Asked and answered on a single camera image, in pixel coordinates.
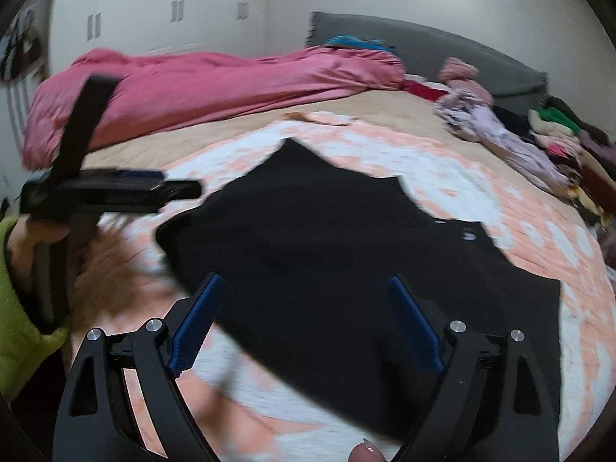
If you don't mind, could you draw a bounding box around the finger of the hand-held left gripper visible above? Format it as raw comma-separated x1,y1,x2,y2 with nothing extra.
81,168,203,214

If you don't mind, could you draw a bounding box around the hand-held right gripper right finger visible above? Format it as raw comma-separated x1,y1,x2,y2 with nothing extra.
387,274,561,462

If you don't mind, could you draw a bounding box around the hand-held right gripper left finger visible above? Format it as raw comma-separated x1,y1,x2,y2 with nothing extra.
53,272,224,462

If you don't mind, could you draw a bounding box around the black garment with orange parts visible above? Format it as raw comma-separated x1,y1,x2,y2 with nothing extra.
155,137,564,446

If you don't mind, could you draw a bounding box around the pile of colourful clothes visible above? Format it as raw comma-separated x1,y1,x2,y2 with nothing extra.
527,95,616,232

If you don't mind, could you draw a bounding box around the person's left hand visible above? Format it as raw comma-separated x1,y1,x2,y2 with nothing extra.
7,214,70,275

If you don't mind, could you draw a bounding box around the pink duvet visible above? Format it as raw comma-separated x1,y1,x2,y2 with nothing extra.
22,45,407,171

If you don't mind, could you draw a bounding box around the white wardrobe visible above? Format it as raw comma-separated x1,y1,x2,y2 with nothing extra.
50,0,270,65

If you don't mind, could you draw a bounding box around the peach and white checked blanket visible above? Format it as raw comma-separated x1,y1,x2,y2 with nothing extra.
67,110,616,462

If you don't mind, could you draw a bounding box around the lilac patterned garment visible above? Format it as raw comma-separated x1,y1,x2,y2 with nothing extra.
433,91,569,193

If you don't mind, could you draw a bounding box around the beige fleece blanket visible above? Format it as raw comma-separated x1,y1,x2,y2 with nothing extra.
82,87,585,222

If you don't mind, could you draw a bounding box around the red cloth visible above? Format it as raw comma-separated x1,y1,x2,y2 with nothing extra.
404,77,450,103

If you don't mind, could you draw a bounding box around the teal cloth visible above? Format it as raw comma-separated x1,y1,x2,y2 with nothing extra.
323,35,398,54

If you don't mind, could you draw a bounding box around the pink fuzzy garment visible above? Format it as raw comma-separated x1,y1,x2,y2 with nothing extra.
439,56,494,104

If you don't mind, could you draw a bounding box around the grey headboard cushion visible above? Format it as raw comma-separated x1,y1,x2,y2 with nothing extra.
304,11,549,121

